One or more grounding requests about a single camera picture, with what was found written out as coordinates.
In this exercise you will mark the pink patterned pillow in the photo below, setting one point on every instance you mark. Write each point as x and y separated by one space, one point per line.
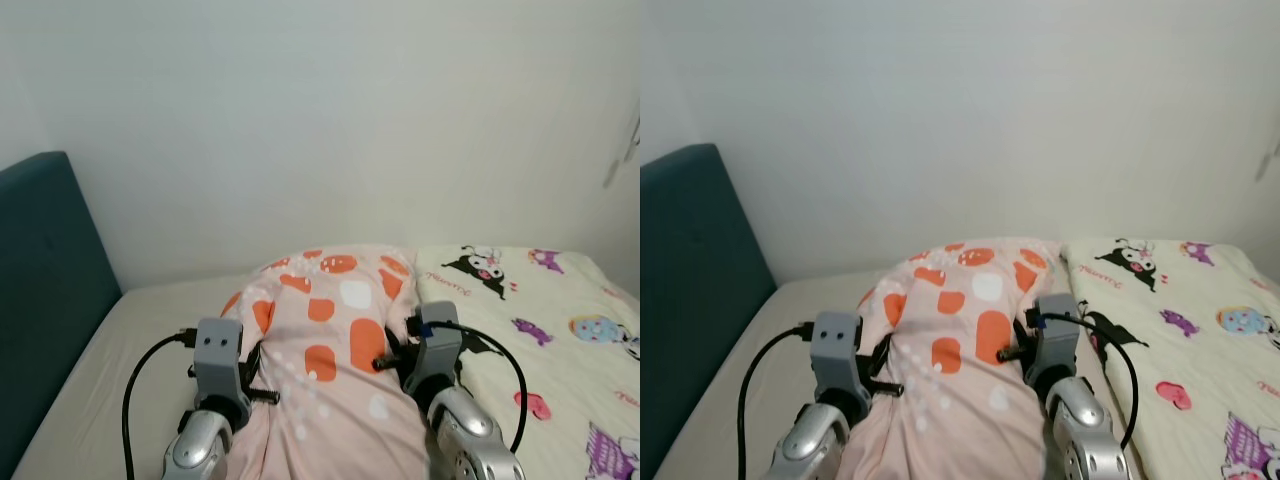
960 300
330 340

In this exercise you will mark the cream cartoon print quilt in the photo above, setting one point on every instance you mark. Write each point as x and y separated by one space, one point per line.
1200 290
560 290

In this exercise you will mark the teal upholstered headboard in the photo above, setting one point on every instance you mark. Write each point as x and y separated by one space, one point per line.
50 300
700 300

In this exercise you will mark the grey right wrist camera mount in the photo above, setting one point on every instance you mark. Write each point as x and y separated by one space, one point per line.
435 350
1058 335

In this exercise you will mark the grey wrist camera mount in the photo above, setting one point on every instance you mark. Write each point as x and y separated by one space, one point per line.
218 350
1058 335
838 345
435 350

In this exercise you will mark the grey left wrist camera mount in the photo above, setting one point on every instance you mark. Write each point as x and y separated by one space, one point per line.
218 350
838 345

